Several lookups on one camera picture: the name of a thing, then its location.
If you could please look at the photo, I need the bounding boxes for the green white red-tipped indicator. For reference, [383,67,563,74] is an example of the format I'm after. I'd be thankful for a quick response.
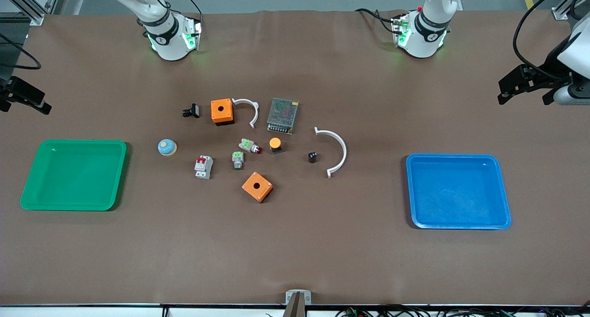
[238,138,262,154]

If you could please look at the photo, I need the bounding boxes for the large white curved clip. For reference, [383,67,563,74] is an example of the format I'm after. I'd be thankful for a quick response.
[314,127,348,178]

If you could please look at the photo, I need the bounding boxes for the small white curved clip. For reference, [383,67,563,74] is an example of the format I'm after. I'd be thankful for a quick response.
[232,98,260,129]

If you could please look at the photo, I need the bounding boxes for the black right base cable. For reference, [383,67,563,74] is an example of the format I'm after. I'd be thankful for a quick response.
[177,0,203,20]

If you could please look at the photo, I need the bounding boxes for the green plastic tray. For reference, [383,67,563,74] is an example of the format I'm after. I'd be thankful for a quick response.
[20,140,127,211]

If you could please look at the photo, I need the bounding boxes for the tall orange button box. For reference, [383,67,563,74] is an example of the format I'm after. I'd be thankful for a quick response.
[211,98,235,126]

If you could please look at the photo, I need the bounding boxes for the black base cable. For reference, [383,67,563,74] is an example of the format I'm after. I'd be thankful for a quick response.
[355,7,399,34]
[177,0,203,20]

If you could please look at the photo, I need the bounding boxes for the aluminium frame profile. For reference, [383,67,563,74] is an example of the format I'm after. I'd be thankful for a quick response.
[0,0,63,26]
[552,0,590,20]

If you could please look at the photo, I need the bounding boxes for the grey red circuit breaker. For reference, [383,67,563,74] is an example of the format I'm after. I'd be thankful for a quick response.
[194,155,214,180]

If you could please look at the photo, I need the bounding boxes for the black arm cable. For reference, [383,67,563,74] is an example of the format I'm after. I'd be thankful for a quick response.
[513,0,590,71]
[0,33,42,70]

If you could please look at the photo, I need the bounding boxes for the flat orange button box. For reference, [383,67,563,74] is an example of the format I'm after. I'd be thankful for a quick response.
[242,171,273,203]

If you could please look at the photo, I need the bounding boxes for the grey metal table bracket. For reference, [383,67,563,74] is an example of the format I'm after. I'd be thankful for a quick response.
[285,289,312,317]

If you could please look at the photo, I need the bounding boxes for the blue plastic tray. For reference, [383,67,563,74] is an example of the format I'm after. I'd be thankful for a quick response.
[406,153,512,230]

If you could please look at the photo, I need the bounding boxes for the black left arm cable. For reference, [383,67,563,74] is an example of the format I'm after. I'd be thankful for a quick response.
[513,0,590,71]

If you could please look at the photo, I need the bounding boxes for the metal mesh power supply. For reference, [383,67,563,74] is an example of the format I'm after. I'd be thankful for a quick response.
[266,97,299,135]

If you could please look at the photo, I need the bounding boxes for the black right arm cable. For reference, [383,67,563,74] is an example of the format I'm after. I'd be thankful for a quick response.
[0,33,42,70]

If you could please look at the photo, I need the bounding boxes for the black left base cable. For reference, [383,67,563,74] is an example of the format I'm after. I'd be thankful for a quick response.
[355,7,399,34]

